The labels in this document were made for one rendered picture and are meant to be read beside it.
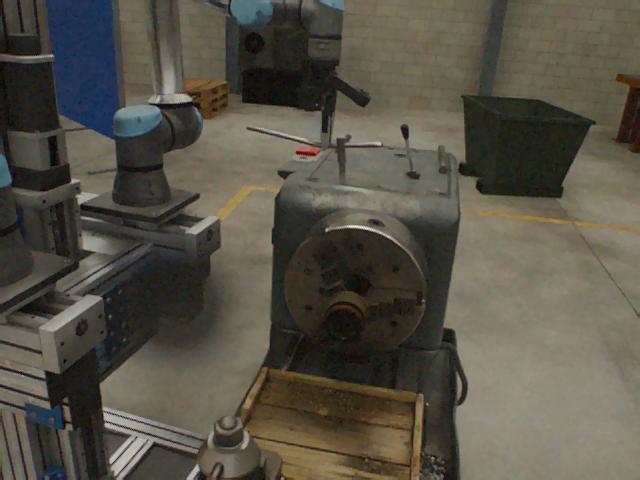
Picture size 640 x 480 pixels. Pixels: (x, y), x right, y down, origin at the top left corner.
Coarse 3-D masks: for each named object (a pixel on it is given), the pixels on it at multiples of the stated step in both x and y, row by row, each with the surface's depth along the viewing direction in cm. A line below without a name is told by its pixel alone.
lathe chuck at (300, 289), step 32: (320, 224) 125; (352, 224) 118; (384, 224) 121; (352, 256) 119; (384, 256) 118; (416, 256) 119; (288, 288) 125; (320, 288) 124; (416, 288) 119; (320, 320) 127; (384, 320) 124; (416, 320) 122; (352, 352) 128
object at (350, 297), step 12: (336, 300) 112; (348, 300) 111; (360, 300) 113; (336, 312) 109; (348, 312) 108; (360, 312) 111; (324, 324) 110; (336, 324) 114; (348, 324) 115; (360, 324) 109; (336, 336) 111; (348, 336) 111
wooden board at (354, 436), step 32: (256, 384) 119; (288, 384) 123; (320, 384) 122; (352, 384) 121; (288, 416) 113; (320, 416) 114; (352, 416) 115; (384, 416) 115; (416, 416) 113; (288, 448) 105; (320, 448) 106; (352, 448) 106; (384, 448) 107; (416, 448) 104
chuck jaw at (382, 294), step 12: (372, 288) 121; (384, 288) 120; (372, 300) 116; (384, 300) 116; (396, 300) 117; (408, 300) 116; (420, 300) 120; (372, 312) 114; (384, 312) 116; (396, 312) 118; (408, 312) 117
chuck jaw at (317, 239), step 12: (312, 240) 120; (324, 240) 119; (312, 252) 116; (324, 252) 116; (336, 252) 119; (324, 264) 117; (336, 264) 116; (324, 276) 116; (336, 276) 115; (348, 276) 119; (336, 288) 114; (348, 288) 116
